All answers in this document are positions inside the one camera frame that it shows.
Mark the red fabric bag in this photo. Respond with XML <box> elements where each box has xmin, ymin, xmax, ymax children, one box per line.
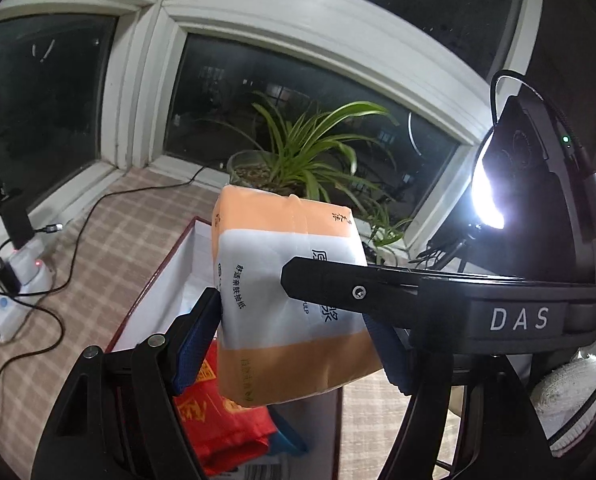
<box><xmin>173</xmin><ymin>340</ymin><xmax>279</xmax><ymax>478</ymax></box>

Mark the person's right hand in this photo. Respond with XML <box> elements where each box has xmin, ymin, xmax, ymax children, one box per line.
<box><xmin>530</xmin><ymin>352</ymin><xmax>596</xmax><ymax>413</ymax></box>

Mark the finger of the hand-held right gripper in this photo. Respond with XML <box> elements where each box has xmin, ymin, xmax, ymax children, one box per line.
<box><xmin>280</xmin><ymin>256</ymin><xmax>421</xmax><ymax>317</ymax></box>

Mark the white power strip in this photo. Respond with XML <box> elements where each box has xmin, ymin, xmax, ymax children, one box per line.
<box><xmin>0</xmin><ymin>245</ymin><xmax>54</xmax><ymax>346</ymax></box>

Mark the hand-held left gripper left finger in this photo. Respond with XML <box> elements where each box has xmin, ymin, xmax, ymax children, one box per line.
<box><xmin>30</xmin><ymin>287</ymin><xmax>225</xmax><ymax>480</ymax></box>

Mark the white face mask package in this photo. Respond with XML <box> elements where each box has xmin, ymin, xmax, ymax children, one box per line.
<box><xmin>243</xmin><ymin>405</ymin><xmax>309</xmax><ymax>480</ymax></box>

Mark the glass plant pot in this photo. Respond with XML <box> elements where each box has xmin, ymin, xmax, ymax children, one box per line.
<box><xmin>226</xmin><ymin>150</ymin><xmax>319</xmax><ymax>201</ymax></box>

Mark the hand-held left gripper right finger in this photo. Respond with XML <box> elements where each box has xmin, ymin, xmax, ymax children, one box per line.
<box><xmin>363</xmin><ymin>312</ymin><xmax>554</xmax><ymax>480</ymax></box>

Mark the orange and white tissue pack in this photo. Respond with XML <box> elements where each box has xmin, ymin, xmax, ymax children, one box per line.
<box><xmin>210</xmin><ymin>185</ymin><xmax>385</xmax><ymax>408</ymax></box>

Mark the dark red box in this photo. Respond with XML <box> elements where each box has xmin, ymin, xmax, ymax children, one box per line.
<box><xmin>103</xmin><ymin>216</ymin><xmax>344</xmax><ymax>480</ymax></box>

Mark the green spider plant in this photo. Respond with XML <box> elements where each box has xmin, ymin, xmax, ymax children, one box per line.
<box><xmin>198</xmin><ymin>91</ymin><xmax>414</xmax><ymax>261</ymax></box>

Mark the black power adapter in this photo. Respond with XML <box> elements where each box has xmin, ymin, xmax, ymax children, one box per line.
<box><xmin>0</xmin><ymin>195</ymin><xmax>34</xmax><ymax>251</ymax></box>

